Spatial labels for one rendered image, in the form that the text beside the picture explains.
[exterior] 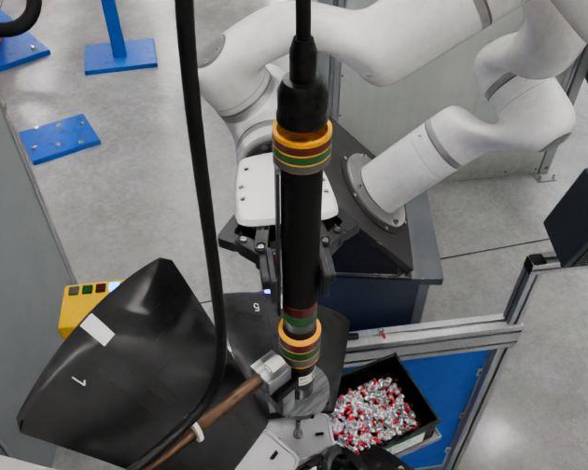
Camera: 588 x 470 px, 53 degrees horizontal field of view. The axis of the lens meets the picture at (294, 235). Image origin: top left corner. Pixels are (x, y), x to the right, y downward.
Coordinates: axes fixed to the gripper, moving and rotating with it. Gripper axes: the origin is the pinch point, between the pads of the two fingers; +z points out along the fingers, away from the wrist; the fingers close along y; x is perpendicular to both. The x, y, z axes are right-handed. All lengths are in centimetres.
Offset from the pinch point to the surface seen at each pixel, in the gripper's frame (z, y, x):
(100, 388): 1.9, 20.0, -11.8
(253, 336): -16.8, 4.0, -32.2
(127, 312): -5.0, 17.2, -9.0
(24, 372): -70, 70, -111
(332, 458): 6.2, -3.3, -25.6
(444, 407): -36, -45, -101
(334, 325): -19.8, -9.1, -36.2
